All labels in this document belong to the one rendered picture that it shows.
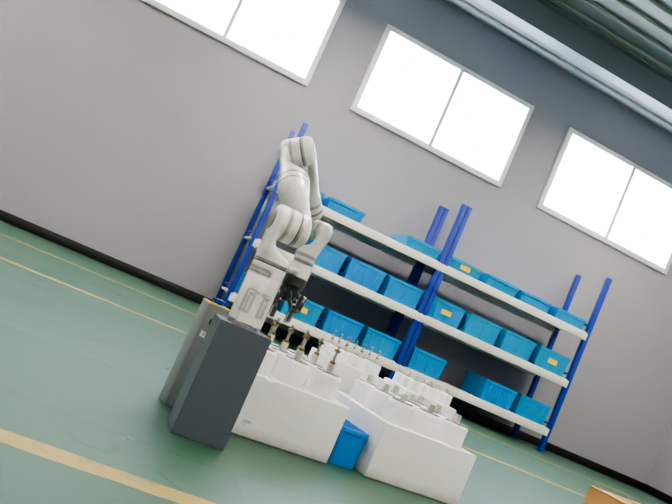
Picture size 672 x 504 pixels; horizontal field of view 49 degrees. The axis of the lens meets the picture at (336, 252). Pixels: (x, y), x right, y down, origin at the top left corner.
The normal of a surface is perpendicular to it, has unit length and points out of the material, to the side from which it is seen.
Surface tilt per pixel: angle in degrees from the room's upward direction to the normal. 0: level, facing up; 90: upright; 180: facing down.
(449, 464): 90
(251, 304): 90
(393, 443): 90
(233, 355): 90
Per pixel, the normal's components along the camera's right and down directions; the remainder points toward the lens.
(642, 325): 0.27, 0.03
